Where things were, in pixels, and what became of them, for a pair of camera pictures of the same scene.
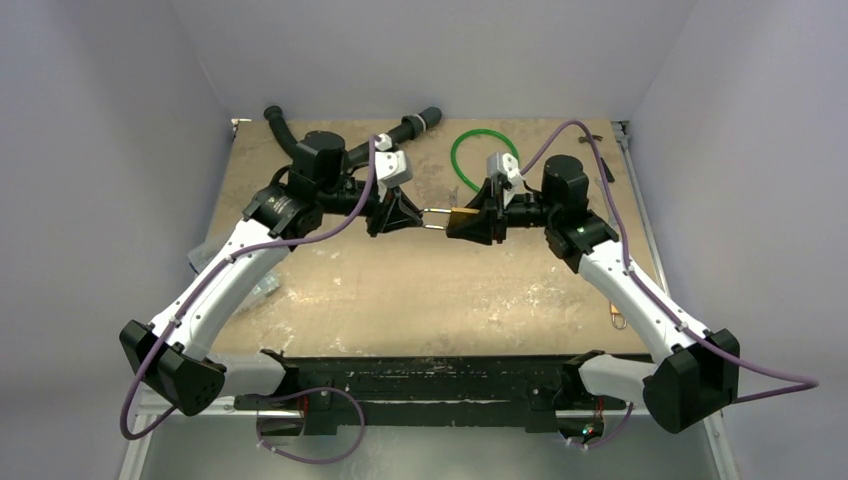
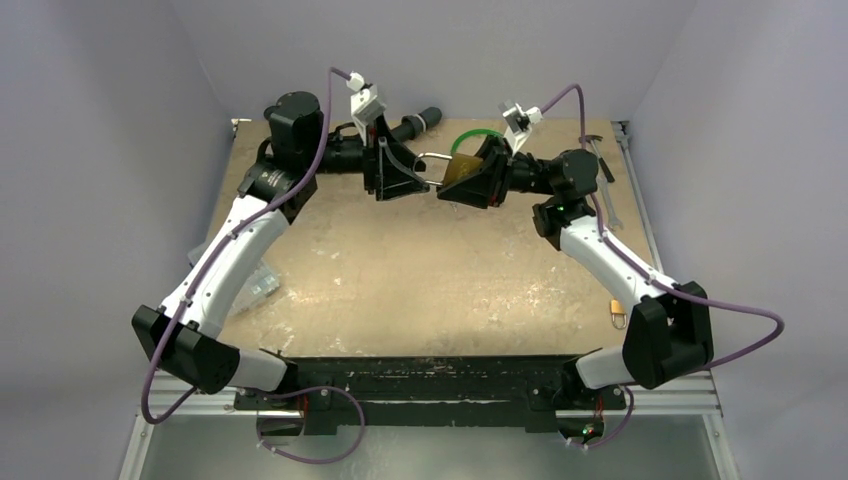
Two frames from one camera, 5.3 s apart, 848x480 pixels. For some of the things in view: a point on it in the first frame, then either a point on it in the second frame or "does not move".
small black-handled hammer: x=610 y=175 does not move
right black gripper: x=496 y=216 to x=501 y=172
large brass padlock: x=447 y=210 to x=459 y=165
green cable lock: x=454 y=143 does not move
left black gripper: x=396 y=212 to x=388 y=164
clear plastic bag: x=267 y=287 does not move
